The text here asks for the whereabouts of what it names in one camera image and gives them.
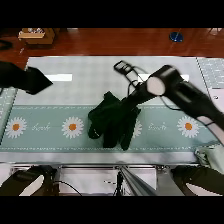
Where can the silver frame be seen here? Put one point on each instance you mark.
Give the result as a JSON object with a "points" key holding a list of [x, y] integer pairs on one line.
{"points": [[136, 183]]}

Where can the pale green garment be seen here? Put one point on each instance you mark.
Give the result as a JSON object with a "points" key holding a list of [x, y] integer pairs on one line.
{"points": [[210, 155]]}

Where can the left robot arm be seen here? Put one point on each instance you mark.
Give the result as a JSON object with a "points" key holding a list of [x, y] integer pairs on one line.
{"points": [[20, 78]]}

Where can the blue round object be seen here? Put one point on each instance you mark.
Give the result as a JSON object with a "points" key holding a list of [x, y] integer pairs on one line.
{"points": [[175, 36]]}

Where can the wooden box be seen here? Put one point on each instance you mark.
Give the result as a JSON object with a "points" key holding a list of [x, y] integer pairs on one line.
{"points": [[36, 36]]}

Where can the dark green garment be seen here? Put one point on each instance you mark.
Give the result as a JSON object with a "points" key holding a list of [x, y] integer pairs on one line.
{"points": [[111, 118]]}

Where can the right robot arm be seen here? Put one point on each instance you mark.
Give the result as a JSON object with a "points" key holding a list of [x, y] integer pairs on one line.
{"points": [[186, 95]]}

